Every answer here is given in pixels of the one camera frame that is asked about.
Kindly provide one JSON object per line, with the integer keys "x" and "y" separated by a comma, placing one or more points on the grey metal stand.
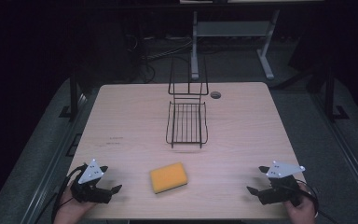
{"x": 230, "y": 29}

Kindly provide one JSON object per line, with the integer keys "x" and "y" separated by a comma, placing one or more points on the person's left hand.
{"x": 71, "y": 211}

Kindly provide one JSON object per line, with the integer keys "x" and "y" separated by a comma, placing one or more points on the person's right hand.
{"x": 304, "y": 213}

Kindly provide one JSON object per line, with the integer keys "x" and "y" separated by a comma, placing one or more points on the grey metal floor rail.
{"x": 351, "y": 158}
{"x": 54, "y": 168}

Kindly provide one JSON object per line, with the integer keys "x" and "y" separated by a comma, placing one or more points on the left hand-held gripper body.
{"x": 90, "y": 174}

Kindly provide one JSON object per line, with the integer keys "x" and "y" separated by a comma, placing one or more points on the black metal post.
{"x": 330, "y": 93}
{"x": 73, "y": 96}

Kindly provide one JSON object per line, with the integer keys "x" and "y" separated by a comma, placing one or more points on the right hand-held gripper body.
{"x": 281, "y": 189}

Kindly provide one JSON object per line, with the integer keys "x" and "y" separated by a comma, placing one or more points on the yellow sponge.
{"x": 168, "y": 177}

